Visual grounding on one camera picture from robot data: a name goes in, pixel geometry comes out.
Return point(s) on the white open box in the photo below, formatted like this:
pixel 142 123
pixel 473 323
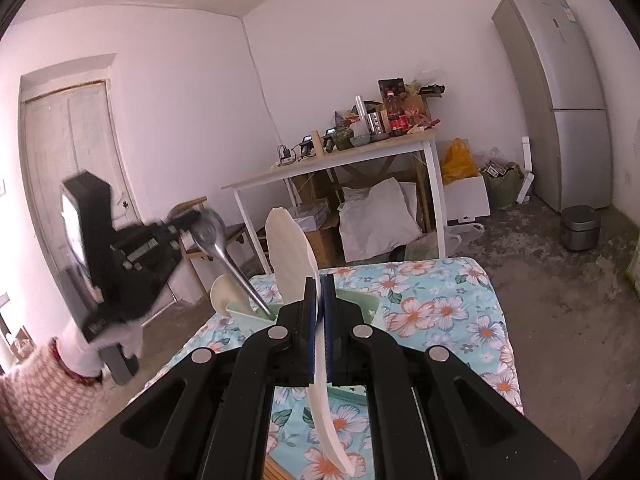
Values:
pixel 467 200

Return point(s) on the person's left hand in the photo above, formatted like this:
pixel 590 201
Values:
pixel 132 337

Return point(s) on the yellow plastic bag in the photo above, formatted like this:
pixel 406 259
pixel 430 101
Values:
pixel 457 162

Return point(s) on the wooden chair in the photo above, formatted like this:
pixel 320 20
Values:
pixel 232 232

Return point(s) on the white pillow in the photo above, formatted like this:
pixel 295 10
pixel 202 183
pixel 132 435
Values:
pixel 380 215

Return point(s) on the white table with wooden top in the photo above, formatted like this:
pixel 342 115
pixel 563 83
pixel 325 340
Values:
pixel 350 152

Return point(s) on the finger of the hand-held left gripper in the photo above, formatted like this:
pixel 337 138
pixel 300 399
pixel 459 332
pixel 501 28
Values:
pixel 182 220
pixel 184 239

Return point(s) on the small cream spoon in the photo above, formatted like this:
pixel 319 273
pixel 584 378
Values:
pixel 227 292

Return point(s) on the metal trash bin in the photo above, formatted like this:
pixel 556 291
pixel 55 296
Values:
pixel 580 230

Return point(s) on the floral blue blanket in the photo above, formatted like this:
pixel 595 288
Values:
pixel 440 310

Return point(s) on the green bag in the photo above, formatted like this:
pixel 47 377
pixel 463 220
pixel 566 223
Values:
pixel 505 190

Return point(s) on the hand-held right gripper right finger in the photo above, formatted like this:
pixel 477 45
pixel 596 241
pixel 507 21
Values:
pixel 327 340

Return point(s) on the white board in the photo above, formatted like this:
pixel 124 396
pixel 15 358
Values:
pixel 526 170

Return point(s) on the green perforated utensil basket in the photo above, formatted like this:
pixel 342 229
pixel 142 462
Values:
pixel 357 307

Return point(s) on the white panel door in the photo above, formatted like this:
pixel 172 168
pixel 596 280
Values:
pixel 55 135

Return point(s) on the grey refrigerator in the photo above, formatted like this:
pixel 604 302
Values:
pixel 565 95

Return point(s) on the metal spoon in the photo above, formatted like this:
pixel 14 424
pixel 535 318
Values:
pixel 210 232

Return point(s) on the bottle with red label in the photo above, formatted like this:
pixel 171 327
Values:
pixel 397 117

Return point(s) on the power strip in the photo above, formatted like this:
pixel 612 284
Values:
pixel 286 156

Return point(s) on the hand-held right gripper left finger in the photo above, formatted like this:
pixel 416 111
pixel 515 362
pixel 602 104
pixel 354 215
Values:
pixel 300 340

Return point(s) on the cream rice paddle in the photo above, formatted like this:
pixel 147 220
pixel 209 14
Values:
pixel 290 250

